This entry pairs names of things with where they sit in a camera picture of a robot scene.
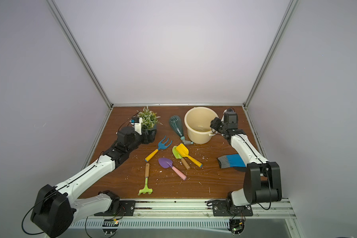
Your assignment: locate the blue grey gardening glove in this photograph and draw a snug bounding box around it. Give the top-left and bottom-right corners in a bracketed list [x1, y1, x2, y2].
[217, 154, 247, 172]

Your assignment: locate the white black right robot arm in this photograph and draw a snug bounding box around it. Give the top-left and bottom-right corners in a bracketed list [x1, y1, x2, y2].
[210, 108, 282, 206]

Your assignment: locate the aluminium left corner post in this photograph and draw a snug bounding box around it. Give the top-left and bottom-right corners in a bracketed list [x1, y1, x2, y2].
[46, 0, 113, 109]

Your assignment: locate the teal spray bottle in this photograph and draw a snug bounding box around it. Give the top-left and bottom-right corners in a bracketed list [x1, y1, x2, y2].
[169, 115, 194, 145]

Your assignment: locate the cream plastic bucket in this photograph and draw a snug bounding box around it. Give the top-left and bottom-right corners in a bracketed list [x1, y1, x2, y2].
[184, 107, 218, 144]

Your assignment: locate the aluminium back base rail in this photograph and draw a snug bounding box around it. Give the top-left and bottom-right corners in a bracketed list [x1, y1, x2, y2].
[112, 103, 244, 108]

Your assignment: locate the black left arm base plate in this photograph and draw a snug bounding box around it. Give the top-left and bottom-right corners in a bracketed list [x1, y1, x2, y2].
[94, 190, 136, 217]

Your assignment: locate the blue fork yellow handle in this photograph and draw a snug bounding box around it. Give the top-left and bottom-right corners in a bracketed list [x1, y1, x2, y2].
[144, 137, 172, 162]

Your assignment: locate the aluminium corner post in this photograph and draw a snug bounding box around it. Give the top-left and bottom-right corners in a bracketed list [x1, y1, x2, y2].
[46, 0, 113, 109]
[244, 0, 299, 110]

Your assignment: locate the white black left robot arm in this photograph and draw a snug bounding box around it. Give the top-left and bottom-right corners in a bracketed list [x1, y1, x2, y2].
[30, 126, 157, 238]

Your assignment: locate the green rake wooden handle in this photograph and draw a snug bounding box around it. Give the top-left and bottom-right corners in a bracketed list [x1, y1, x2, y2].
[138, 163, 153, 195]

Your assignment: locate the green trowel wooden handle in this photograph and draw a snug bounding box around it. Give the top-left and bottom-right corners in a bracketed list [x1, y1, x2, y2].
[172, 146, 191, 170]

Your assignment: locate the yellow shovel yellow handle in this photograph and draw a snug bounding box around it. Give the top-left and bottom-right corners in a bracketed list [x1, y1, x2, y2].
[176, 143, 203, 168]

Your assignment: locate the artificial green potted plant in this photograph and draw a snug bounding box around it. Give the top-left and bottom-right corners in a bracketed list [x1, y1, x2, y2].
[137, 106, 160, 131]

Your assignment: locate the aluminium front mounting rail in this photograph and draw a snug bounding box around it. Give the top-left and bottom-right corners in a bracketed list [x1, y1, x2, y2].
[121, 198, 296, 219]

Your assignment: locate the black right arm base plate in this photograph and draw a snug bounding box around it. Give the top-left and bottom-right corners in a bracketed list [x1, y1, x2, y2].
[206, 199, 253, 217]

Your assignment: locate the aluminium right corner post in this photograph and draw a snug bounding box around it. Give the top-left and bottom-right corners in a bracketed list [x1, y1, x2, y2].
[244, 0, 299, 110]

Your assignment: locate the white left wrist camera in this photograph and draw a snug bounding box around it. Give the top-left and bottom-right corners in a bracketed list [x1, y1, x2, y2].
[131, 117, 143, 135]

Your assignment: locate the purple trowel pink handle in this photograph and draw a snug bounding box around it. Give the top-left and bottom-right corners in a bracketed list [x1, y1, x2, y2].
[158, 158, 187, 180]

